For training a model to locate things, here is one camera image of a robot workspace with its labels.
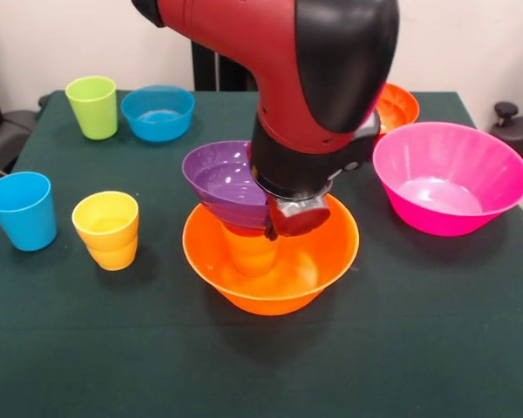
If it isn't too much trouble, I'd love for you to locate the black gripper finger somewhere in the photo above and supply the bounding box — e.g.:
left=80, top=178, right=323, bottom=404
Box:
left=264, top=215, right=281, bottom=241

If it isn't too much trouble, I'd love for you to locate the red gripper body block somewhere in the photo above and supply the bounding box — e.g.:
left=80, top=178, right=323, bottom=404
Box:
left=268, top=193, right=331, bottom=239

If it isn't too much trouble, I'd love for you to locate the orange plastic cup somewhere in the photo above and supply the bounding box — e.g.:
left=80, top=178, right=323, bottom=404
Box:
left=221, top=224, right=282, bottom=278

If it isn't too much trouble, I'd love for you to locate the large orange plastic bowl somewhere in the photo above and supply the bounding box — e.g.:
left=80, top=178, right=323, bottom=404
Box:
left=181, top=193, right=361, bottom=317

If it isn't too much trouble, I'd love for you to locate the purple plastic bowl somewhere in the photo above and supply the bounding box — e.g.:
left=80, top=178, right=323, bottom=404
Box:
left=181, top=139, right=272, bottom=233

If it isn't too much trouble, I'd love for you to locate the large pink plastic bowl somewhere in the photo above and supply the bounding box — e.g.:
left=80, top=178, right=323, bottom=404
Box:
left=372, top=121, right=523, bottom=238

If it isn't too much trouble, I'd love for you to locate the red-orange plastic bowl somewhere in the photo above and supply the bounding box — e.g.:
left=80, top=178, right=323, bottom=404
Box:
left=373, top=82, right=421, bottom=141

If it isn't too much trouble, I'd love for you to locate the blue plastic bowl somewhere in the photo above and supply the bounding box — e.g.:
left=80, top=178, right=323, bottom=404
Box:
left=120, top=84, right=196, bottom=143

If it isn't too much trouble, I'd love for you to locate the yellow plastic cup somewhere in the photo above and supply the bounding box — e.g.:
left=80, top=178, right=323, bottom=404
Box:
left=71, top=190, right=140, bottom=272

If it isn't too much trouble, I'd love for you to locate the dark green table cloth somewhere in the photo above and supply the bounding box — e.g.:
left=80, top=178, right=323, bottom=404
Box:
left=0, top=90, right=523, bottom=418

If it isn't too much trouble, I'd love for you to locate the lime green plastic cup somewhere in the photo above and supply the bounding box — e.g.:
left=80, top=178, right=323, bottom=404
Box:
left=65, top=75, right=118, bottom=141

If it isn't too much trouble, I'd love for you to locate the black knobbed equipment stand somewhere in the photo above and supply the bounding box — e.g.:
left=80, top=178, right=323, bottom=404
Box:
left=489, top=101, right=523, bottom=195

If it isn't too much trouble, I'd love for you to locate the blue plastic cup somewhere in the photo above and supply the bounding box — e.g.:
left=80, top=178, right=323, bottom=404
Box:
left=0, top=171, right=58, bottom=253

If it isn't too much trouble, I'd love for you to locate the black chair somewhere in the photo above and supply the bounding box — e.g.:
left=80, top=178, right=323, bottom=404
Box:
left=0, top=56, right=43, bottom=175

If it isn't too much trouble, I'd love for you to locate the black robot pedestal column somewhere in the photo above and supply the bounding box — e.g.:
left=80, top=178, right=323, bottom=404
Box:
left=191, top=41, right=262, bottom=92

